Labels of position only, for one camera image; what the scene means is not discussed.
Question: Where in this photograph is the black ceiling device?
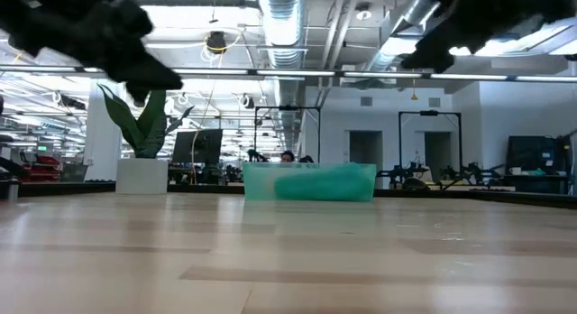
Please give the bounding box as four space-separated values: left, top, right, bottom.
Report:
206 31 228 56

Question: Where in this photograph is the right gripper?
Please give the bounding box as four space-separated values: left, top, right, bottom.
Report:
400 0 560 75

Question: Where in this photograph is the teal microfiber towel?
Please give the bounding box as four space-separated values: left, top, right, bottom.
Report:
272 165 376 203

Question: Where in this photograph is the black desk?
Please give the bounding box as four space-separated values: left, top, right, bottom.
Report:
498 173 577 197

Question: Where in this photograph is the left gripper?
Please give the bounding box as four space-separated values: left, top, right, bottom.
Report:
53 0 184 106

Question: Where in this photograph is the white building pillar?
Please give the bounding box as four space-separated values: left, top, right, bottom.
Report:
82 81 119 183

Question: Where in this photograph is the black aluminium table frame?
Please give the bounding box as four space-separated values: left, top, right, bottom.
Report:
0 178 577 210

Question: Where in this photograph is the dark computer monitor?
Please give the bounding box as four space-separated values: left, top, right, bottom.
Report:
170 128 224 167

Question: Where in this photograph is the red tool cabinet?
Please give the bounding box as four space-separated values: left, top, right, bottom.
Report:
20 154 63 183

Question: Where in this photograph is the snake plant in white pot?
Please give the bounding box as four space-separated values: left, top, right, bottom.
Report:
96 82 196 196

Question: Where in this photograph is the teal translucent plastic basket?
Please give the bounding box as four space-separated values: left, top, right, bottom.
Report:
242 162 378 204

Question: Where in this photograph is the silver ventilation duct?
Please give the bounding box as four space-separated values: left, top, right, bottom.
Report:
259 0 308 72

